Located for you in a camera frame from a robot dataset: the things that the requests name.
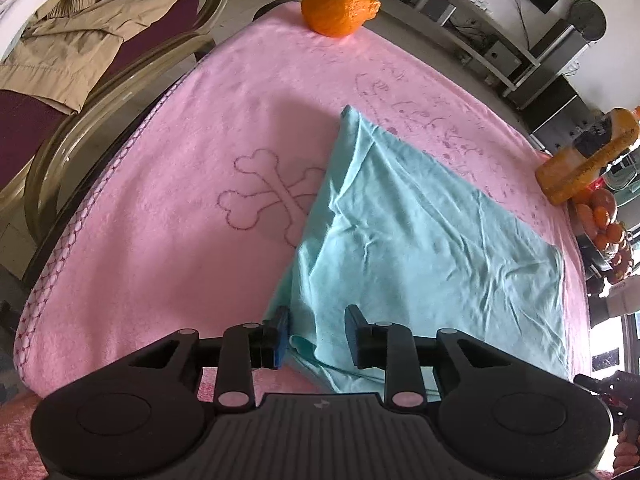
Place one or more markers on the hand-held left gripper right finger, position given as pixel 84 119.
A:
pixel 353 342

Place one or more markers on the pile of small oranges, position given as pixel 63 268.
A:
pixel 602 230

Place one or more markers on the pink towel blanket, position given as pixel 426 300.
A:
pixel 175 135

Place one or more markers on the orange juice bottle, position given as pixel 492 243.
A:
pixel 580 165

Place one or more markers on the grey television stand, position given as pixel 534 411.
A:
pixel 475 25

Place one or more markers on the wooden armchair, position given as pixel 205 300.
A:
pixel 75 130

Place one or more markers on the large orange citrus fruit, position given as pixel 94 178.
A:
pixel 337 7

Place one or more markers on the white appliance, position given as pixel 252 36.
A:
pixel 624 297

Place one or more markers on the black speaker box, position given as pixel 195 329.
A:
pixel 562 112

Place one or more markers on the person's right hand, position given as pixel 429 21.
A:
pixel 629 452

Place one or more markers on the teal shirt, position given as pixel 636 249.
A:
pixel 425 260

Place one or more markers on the beige jacket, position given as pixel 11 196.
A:
pixel 75 45

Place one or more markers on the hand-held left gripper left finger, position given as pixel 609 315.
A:
pixel 283 342

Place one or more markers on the round grey speaker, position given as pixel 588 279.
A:
pixel 589 20

